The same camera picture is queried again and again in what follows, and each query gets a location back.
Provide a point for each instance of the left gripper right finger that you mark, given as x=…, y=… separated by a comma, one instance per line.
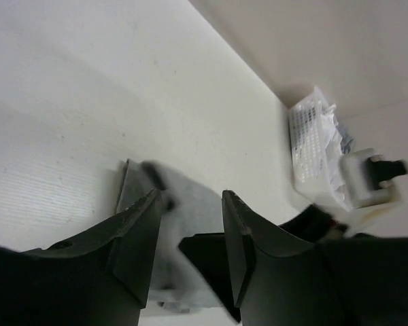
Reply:
x=279, y=279

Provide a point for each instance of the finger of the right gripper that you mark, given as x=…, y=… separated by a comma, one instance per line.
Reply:
x=207, y=253
x=156, y=178

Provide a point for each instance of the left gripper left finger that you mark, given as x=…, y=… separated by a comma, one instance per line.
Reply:
x=100, y=276

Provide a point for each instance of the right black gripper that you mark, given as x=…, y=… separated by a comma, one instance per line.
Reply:
x=315, y=225

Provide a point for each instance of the grey tank top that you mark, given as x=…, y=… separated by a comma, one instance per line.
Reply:
x=176, y=286

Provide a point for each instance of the white tank top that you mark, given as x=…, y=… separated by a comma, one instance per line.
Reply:
x=332, y=148

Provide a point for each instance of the grey garment in basket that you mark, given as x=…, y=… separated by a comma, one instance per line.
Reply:
x=347, y=140

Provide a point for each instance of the white plastic laundry basket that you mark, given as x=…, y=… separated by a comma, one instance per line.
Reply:
x=307, y=149

